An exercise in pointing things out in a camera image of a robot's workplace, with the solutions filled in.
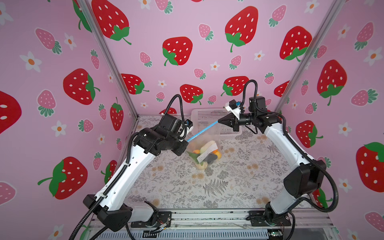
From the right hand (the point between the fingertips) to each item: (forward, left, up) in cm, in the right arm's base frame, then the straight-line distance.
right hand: (220, 119), depth 74 cm
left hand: (-14, +16, -3) cm, 22 cm away
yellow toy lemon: (-4, -2, -27) cm, 27 cm away
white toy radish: (-5, +7, -18) cm, 20 cm away
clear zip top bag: (-11, +4, -20) cm, 23 cm away
